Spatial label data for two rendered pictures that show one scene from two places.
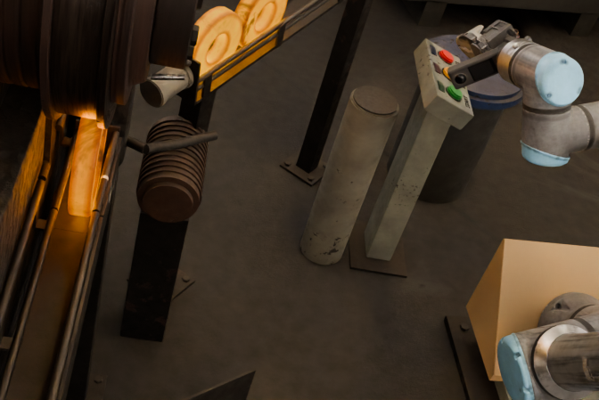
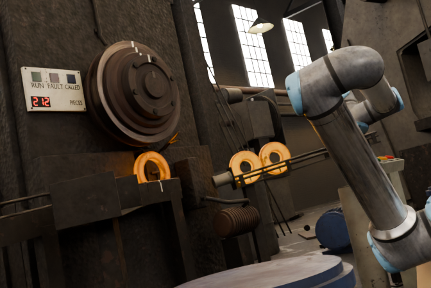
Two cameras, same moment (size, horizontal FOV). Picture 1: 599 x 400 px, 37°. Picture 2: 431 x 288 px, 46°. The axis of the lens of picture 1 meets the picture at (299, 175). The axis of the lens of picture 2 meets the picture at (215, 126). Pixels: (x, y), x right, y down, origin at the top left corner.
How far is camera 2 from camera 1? 194 cm
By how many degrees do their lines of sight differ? 68
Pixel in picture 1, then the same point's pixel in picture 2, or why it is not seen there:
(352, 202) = (365, 249)
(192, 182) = (229, 212)
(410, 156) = not seen: hidden behind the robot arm
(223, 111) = not seen: hidden behind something
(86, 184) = (136, 169)
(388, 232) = (407, 274)
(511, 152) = not seen: outside the picture
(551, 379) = (373, 228)
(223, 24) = (244, 154)
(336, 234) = (369, 277)
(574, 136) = (356, 110)
